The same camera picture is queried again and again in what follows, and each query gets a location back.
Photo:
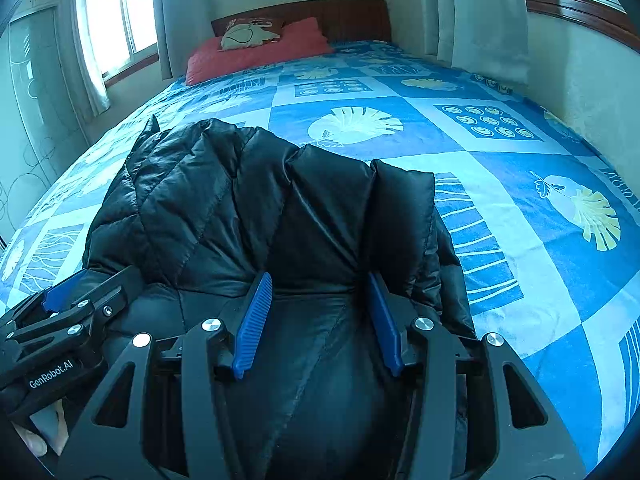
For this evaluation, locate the black puffer jacket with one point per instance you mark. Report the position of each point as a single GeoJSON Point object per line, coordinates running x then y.
{"type": "Point", "coordinates": [210, 200]}

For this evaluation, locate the red pillow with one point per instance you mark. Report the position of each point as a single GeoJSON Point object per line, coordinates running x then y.
{"type": "Point", "coordinates": [260, 55]}

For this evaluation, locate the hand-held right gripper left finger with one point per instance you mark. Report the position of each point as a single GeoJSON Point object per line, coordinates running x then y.
{"type": "Point", "coordinates": [252, 325]}

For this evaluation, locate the pale sliding-door wardrobe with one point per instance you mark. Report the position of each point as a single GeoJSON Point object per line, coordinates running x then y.
{"type": "Point", "coordinates": [35, 110]}

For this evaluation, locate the glass window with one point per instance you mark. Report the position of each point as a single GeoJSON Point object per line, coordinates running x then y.
{"type": "Point", "coordinates": [135, 10]}

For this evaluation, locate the white window curtain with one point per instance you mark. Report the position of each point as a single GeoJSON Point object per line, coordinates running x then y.
{"type": "Point", "coordinates": [90, 80]}
{"type": "Point", "coordinates": [480, 20]}

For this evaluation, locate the grey window curtain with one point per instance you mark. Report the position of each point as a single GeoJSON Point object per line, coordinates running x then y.
{"type": "Point", "coordinates": [180, 20]}

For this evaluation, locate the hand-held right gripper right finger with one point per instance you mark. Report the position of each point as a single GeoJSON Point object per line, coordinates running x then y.
{"type": "Point", "coordinates": [385, 325]}

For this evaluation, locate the person's left hand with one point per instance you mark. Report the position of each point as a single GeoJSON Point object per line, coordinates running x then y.
{"type": "Point", "coordinates": [35, 444]}

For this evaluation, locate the wooden window sill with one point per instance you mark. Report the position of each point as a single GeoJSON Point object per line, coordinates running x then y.
{"type": "Point", "coordinates": [575, 10]}
{"type": "Point", "coordinates": [135, 66]}

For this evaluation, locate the blue patterned bed sheet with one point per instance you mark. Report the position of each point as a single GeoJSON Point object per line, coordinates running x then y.
{"type": "Point", "coordinates": [500, 185]}

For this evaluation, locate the cream printed cushion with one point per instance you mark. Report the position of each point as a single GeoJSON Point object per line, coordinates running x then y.
{"type": "Point", "coordinates": [245, 35]}

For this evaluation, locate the wooden headboard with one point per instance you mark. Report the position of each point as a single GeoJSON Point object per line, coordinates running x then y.
{"type": "Point", "coordinates": [350, 20]}

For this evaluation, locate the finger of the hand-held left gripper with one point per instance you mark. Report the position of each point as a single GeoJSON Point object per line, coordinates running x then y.
{"type": "Point", "coordinates": [115, 285]}
{"type": "Point", "coordinates": [62, 290]}

